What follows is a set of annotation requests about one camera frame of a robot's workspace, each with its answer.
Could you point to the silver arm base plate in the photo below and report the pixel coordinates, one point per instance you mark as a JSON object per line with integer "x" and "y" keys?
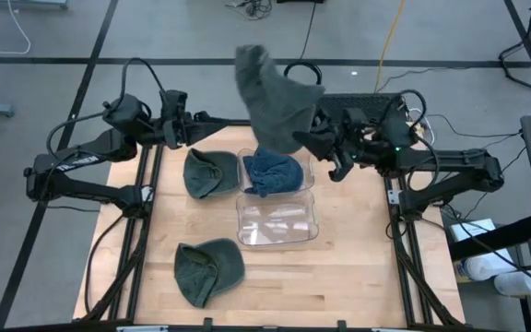
{"x": 392, "y": 197}
{"x": 146, "y": 194}

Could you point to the clear plastic bin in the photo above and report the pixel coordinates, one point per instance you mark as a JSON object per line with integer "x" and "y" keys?
{"x": 308, "y": 177}
{"x": 277, "y": 221}

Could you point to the black table edge clip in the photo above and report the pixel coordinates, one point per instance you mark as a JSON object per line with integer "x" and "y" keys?
{"x": 342, "y": 324}
{"x": 208, "y": 323}

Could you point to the dark green denim cap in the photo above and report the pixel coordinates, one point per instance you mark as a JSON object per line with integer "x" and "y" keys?
{"x": 210, "y": 272}
{"x": 210, "y": 175}
{"x": 274, "y": 106}

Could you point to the white paper towel roll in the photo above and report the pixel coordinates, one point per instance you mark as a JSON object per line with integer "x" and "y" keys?
{"x": 491, "y": 267}
{"x": 514, "y": 283}

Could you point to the black aluminium table frame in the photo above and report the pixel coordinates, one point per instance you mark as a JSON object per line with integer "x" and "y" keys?
{"x": 404, "y": 276}

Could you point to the silver bracket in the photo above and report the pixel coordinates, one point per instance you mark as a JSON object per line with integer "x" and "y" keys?
{"x": 141, "y": 329}

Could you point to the black vented computer case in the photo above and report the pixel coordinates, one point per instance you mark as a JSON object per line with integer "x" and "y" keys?
{"x": 353, "y": 100}

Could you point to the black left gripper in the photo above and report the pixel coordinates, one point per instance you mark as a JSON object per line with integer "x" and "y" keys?
{"x": 175, "y": 124}

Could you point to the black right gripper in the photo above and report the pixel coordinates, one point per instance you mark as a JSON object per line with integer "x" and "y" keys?
{"x": 346, "y": 143}

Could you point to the grey furniture base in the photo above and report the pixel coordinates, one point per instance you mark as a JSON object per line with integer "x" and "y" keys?
{"x": 26, "y": 3}

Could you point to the black metal shelf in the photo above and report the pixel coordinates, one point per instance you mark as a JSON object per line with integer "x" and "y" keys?
{"x": 500, "y": 235}

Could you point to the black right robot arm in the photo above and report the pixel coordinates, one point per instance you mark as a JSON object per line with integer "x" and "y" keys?
{"x": 454, "y": 161}

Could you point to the white cardboard box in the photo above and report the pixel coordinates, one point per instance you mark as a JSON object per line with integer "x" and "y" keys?
{"x": 475, "y": 228}

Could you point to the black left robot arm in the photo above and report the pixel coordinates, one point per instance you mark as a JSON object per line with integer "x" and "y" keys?
{"x": 86, "y": 190}

